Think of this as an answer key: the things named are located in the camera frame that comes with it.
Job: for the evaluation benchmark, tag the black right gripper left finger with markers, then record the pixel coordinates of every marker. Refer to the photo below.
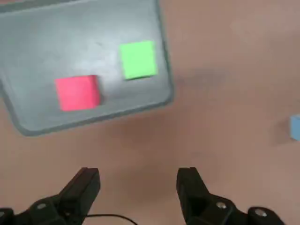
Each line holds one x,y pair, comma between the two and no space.
77,187

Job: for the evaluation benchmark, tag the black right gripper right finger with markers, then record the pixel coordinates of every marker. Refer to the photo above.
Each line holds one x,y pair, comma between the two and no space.
191,187

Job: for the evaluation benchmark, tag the red square foam block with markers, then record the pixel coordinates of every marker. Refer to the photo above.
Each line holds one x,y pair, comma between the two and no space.
75,93

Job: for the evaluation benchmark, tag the gray metal tray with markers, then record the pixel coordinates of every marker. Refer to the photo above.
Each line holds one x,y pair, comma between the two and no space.
47,47

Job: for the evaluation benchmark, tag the green square foam block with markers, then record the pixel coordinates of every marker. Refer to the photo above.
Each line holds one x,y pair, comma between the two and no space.
138,59

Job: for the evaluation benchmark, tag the blue square foam block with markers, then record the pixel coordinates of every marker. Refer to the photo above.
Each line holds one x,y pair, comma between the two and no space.
295,127

